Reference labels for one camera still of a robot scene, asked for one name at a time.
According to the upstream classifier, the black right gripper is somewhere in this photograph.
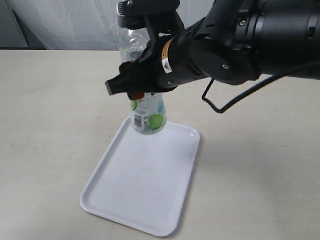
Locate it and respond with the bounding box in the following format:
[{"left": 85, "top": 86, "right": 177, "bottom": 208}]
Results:
[{"left": 104, "top": 34, "right": 191, "bottom": 101}]

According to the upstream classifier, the clear plastic drink bottle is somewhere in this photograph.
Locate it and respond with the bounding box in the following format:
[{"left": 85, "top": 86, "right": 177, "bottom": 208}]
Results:
[{"left": 119, "top": 27, "right": 167, "bottom": 135}]

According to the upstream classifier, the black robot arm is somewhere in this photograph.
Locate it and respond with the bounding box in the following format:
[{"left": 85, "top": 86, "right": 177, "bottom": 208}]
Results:
[{"left": 105, "top": 0, "right": 320, "bottom": 95}]

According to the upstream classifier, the white plastic tray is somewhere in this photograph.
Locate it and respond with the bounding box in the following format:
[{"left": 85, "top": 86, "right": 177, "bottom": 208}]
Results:
[{"left": 79, "top": 118, "right": 201, "bottom": 237}]

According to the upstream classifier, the white backdrop cloth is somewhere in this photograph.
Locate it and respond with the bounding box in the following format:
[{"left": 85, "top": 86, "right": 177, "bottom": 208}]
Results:
[{"left": 0, "top": 0, "right": 215, "bottom": 50}]

